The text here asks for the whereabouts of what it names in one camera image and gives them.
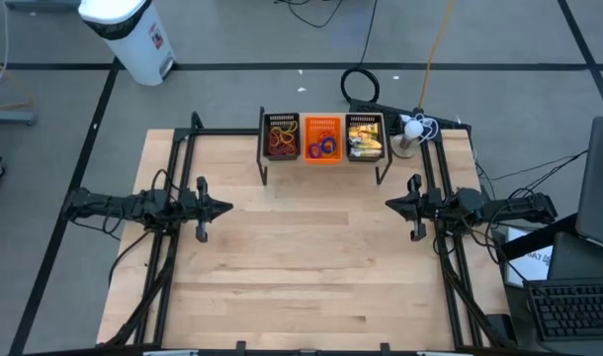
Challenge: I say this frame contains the black smartphone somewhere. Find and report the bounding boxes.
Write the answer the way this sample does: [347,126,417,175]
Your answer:
[484,313,518,346]

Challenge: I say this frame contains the wooden shelf riser black legs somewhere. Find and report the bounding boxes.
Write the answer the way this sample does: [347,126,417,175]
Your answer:
[255,106,393,187]

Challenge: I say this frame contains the black laptop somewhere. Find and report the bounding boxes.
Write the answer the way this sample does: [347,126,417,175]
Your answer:
[523,230,603,343]

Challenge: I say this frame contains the gray table foot bar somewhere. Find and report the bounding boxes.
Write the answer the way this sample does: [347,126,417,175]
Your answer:
[4,0,83,14]
[0,108,39,127]

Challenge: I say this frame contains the black plastic basket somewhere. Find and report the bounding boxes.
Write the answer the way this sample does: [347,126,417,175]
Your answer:
[262,112,302,162]
[344,113,387,163]

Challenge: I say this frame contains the white printed sheet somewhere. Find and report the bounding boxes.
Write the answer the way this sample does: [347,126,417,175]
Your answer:
[504,226,555,289]

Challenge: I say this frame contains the white lamp power cable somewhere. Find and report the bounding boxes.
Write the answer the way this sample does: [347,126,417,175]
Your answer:
[399,112,440,145]

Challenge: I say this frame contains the black aluminium rig frame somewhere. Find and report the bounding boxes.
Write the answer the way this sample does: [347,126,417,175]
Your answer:
[97,111,513,350]

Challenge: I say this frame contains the orange plastic basket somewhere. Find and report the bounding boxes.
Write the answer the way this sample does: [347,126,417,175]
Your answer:
[301,114,344,165]

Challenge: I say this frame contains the yellow hanging cable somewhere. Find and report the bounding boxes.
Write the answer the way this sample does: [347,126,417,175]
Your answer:
[417,0,456,111]

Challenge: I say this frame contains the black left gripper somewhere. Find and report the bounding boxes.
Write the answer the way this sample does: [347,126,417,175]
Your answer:
[178,176,234,243]

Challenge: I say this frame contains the white globe desk lamp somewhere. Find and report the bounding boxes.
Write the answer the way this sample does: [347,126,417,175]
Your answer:
[390,118,426,159]

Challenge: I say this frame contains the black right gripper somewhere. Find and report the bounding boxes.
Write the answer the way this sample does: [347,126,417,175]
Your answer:
[384,172,445,243]

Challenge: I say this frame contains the black hanging power cable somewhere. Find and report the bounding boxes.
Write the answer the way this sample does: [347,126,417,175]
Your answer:
[339,0,382,105]

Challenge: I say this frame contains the black side desk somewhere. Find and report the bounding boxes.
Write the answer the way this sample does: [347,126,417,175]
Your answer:
[498,212,603,356]

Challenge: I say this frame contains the white trash bin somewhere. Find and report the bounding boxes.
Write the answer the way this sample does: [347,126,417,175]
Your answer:
[77,0,177,87]

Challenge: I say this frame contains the black floor cable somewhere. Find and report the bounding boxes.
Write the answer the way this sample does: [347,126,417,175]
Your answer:
[275,0,343,30]

